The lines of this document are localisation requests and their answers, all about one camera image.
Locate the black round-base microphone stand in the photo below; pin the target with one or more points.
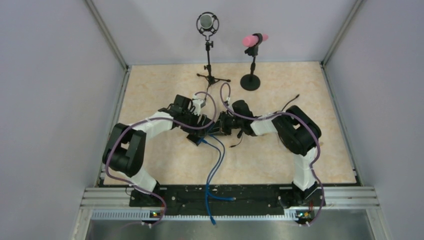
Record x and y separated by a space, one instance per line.
251 82

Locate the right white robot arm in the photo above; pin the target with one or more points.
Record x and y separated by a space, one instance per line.
298 133

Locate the grey studio microphone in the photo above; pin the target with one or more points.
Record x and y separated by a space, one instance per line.
207 24

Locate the blue ethernet cable short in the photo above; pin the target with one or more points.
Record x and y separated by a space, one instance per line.
222 158

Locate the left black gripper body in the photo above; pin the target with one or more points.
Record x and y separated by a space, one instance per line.
193 120

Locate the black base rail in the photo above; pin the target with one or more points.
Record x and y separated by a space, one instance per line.
252 199

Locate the pink foam microphone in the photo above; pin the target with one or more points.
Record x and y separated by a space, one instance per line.
251 40

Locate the blue ethernet cable long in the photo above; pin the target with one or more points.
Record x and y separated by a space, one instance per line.
209 180

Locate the black network switch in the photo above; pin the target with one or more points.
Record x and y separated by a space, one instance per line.
196 140

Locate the black power adapter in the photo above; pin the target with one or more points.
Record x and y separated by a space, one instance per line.
240 137

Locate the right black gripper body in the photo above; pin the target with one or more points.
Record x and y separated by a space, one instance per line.
227 123

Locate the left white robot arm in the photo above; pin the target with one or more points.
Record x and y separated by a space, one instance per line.
124 153

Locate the black tripod microphone stand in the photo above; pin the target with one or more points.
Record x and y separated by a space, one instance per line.
211 80

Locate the white slotted cable duct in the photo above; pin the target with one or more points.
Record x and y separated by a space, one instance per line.
150 215

